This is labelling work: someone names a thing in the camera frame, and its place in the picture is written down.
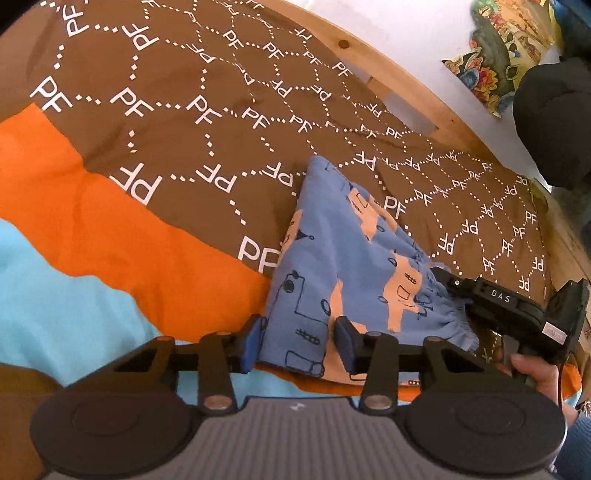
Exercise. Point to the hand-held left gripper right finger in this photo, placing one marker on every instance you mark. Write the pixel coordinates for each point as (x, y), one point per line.
(344, 342)

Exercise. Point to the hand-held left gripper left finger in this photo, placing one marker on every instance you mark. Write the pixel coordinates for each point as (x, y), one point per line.
(253, 342)

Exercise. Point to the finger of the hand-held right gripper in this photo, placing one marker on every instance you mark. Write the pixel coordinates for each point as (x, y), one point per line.
(455, 290)

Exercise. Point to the blue printed pants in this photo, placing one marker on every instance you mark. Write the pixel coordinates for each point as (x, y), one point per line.
(341, 267)

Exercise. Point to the person's right forearm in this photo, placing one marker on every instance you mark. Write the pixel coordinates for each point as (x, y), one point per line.
(577, 443)

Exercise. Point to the person's right hand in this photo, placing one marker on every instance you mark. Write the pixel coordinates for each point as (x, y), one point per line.
(535, 376)

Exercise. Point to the black cloth bundle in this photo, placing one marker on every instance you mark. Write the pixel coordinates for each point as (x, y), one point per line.
(558, 120)

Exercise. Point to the brown orange patchwork blanket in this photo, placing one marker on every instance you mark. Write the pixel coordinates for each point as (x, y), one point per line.
(152, 152)

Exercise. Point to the colourful patterned cushion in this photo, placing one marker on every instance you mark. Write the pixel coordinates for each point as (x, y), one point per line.
(503, 50)

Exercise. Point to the wooden bed frame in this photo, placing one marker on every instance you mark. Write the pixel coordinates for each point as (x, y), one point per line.
(415, 87)

